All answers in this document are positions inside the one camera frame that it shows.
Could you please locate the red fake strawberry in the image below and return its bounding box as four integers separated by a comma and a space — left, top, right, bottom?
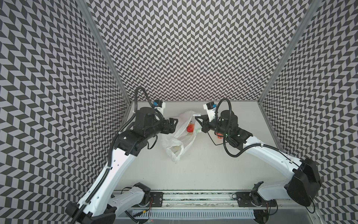
215, 133, 223, 139

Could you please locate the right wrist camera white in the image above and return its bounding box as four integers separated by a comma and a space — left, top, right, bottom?
203, 101, 216, 122

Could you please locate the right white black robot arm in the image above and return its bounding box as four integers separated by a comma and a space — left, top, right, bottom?
195, 98, 322, 207

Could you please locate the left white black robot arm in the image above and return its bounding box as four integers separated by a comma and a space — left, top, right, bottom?
66, 87, 178, 224

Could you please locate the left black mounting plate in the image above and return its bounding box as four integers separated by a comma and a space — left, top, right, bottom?
149, 191, 164, 208

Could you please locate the white plastic bag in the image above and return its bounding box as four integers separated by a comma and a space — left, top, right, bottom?
161, 111, 201, 163

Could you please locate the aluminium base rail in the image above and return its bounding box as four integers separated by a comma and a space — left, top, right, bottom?
151, 189, 307, 212

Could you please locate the white vented strip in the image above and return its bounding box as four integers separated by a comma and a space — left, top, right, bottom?
136, 210, 255, 220

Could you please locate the dark red fake fruit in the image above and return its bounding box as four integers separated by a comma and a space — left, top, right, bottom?
186, 124, 195, 133

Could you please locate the white square plate black rim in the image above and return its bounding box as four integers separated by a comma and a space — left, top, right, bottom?
207, 131, 223, 146

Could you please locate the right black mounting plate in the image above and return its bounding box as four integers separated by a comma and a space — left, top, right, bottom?
233, 191, 277, 209

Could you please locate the black mounting plate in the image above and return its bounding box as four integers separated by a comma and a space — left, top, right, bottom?
149, 191, 164, 208
233, 191, 277, 209

